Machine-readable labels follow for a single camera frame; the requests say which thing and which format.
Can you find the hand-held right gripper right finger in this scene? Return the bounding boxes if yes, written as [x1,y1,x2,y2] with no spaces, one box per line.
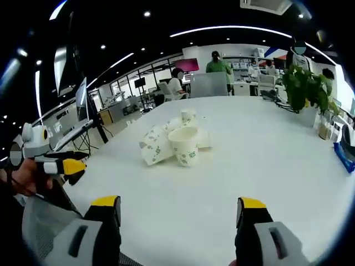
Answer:
[235,196,310,266]

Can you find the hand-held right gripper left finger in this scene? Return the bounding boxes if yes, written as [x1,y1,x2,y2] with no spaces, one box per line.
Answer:
[45,195,122,266]

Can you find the large paper cup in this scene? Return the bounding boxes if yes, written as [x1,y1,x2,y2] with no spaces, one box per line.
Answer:
[139,125,175,167]

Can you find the green print paper cup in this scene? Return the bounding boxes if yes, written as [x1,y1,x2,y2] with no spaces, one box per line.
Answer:
[168,126,199,168]

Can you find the small paper cup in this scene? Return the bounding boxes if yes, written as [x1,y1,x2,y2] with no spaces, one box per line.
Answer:
[181,109,197,125]

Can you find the person's left hand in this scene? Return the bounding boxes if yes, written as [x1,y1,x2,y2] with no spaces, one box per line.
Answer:
[12,159,54,196]

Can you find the black monitor stand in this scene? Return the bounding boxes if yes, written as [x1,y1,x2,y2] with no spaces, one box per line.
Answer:
[87,90,109,144]

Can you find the grey mesh office chair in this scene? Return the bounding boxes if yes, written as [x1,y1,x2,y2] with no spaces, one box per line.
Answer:
[21,193,84,263]

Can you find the computer monitor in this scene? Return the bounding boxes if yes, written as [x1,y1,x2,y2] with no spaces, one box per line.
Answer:
[74,76,91,123]

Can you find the white table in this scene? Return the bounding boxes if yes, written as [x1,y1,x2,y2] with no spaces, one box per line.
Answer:
[45,95,355,266]

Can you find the blue packet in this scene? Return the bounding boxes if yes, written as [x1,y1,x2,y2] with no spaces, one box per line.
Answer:
[333,141,355,174]

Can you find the glass jar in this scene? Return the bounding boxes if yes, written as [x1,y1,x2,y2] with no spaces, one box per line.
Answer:
[317,110,334,141]

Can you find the black round object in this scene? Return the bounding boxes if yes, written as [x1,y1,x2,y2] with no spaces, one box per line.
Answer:
[341,124,355,163]

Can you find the pink screen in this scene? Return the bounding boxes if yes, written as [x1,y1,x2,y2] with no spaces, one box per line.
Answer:
[174,58,200,74]

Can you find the white office chair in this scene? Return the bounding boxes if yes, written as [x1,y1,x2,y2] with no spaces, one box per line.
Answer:
[257,74,280,98]

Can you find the green potted plant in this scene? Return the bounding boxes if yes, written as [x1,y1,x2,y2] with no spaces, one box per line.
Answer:
[281,64,341,115]

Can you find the ceiling air conditioner unit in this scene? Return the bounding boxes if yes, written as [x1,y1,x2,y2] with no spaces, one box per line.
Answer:
[239,0,293,16]

